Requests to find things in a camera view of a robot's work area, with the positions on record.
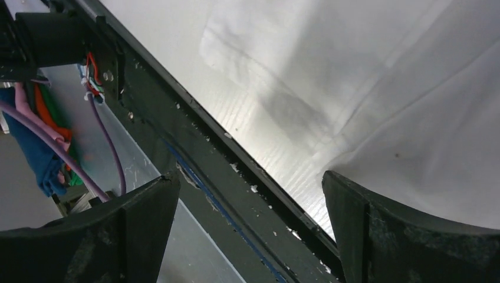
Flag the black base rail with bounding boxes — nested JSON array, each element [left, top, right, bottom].
[[70, 1, 344, 282]]

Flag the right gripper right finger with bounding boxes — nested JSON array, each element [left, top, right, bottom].
[[322, 171, 499, 282]]

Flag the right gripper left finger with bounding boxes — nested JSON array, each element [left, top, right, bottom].
[[1, 175, 180, 282]]

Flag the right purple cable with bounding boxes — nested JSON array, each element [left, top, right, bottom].
[[0, 93, 127, 203]]

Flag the colourful cloth pile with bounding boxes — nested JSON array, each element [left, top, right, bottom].
[[1, 83, 78, 197]]

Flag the white t-shirt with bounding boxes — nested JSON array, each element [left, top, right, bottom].
[[200, 1, 499, 229]]

